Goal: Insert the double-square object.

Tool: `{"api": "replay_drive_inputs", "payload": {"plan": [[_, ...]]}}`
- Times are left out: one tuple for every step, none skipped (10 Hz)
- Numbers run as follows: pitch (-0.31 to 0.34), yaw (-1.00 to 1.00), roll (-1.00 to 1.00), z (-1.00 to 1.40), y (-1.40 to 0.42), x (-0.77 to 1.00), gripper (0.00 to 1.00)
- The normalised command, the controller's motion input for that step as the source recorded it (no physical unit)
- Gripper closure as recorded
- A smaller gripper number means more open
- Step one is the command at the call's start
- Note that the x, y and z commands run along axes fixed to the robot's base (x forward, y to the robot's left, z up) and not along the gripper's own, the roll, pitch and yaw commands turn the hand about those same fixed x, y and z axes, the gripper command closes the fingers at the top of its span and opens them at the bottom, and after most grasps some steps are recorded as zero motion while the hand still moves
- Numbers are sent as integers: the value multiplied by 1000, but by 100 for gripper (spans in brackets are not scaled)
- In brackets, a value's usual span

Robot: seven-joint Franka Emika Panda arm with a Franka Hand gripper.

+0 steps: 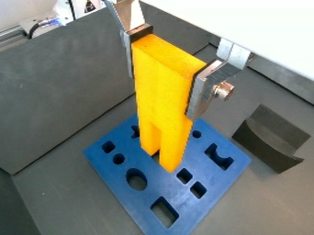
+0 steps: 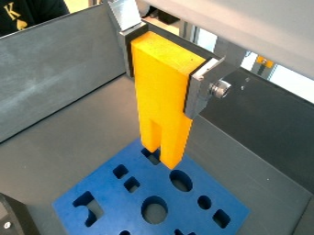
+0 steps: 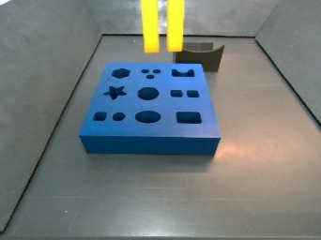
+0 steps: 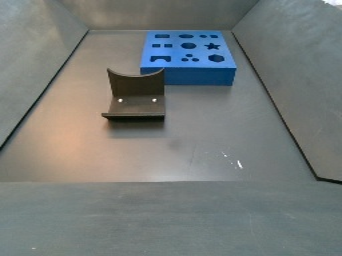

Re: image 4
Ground blue shape-sorting block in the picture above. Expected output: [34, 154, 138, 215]
[140, 30, 236, 86]

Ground black curved holder bracket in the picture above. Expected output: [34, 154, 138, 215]
[101, 69, 165, 120]

